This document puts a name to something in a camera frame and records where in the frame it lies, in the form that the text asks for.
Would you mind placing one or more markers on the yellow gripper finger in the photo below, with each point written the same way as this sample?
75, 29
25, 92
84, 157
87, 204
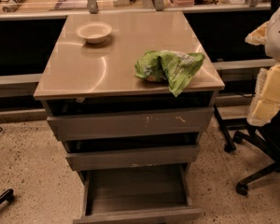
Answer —
258, 36
266, 102

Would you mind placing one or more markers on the green rice chip bag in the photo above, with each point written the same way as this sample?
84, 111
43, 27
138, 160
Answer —
174, 67

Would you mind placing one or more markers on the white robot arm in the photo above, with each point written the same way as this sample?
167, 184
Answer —
272, 46

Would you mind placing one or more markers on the top grey drawer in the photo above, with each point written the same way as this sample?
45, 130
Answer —
127, 124

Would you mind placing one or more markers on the grey drawer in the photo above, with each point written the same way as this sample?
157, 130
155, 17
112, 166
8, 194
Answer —
131, 158
143, 195
127, 124

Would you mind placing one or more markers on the middle grey drawer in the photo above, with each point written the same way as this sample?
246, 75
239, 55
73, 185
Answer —
131, 158

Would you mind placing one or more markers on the grey drawer cabinet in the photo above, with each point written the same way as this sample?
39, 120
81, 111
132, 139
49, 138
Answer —
83, 79

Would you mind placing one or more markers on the bottom grey drawer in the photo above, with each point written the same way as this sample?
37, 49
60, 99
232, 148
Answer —
143, 195

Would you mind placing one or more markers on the black office chair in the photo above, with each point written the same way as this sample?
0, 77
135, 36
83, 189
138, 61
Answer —
267, 139

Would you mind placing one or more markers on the white bowl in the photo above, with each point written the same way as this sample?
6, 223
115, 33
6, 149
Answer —
94, 32

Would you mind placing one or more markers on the long background workbench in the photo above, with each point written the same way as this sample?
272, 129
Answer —
28, 35

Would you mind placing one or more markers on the black coiled tool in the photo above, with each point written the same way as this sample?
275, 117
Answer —
12, 5

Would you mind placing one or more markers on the black chair leg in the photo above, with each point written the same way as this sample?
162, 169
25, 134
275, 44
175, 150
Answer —
7, 196

